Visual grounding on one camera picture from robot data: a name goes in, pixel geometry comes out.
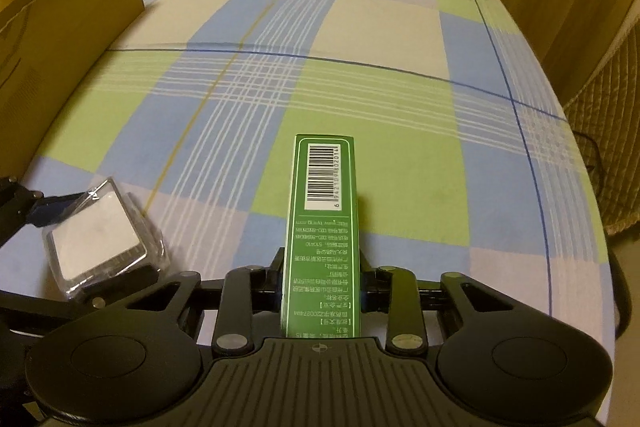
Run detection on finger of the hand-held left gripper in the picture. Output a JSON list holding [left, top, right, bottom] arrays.
[[0, 274, 166, 322], [0, 177, 97, 248]]

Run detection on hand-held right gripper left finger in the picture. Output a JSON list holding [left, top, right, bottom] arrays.
[[112, 252, 286, 356]]

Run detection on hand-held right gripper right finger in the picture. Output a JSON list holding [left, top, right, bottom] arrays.
[[360, 252, 531, 356]]

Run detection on clear plastic tray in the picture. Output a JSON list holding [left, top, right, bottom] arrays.
[[42, 177, 171, 303]]

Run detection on small green box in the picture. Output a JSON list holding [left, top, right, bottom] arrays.
[[280, 134, 366, 340]]

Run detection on brown cardboard box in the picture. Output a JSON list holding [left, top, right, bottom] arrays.
[[0, 0, 146, 180]]

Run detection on checked tablecloth desktop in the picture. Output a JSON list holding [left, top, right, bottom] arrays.
[[0, 0, 610, 413]]

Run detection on quilted tan chair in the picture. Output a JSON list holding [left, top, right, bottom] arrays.
[[562, 14, 640, 338]]

